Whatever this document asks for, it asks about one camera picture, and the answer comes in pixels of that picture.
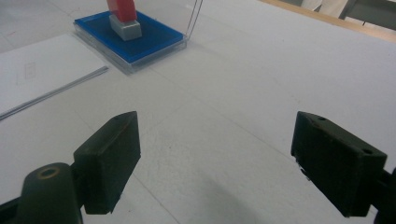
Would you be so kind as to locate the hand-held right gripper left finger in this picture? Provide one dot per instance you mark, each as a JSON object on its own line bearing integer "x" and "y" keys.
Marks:
{"x": 109, "y": 161}

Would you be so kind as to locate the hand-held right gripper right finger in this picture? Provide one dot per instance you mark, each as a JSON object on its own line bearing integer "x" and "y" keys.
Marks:
{"x": 336, "y": 168}

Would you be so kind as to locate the blue ink pad clear case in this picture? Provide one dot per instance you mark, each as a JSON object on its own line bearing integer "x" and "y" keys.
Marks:
{"x": 149, "y": 40}

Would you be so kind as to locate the white paper sheet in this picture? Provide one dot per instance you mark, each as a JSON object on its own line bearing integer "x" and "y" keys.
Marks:
{"x": 40, "y": 71}

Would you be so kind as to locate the wooden table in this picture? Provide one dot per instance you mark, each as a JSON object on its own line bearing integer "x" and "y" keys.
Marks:
{"x": 342, "y": 23}

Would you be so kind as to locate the white desk frame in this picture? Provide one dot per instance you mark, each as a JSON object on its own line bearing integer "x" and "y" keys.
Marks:
{"x": 330, "y": 7}

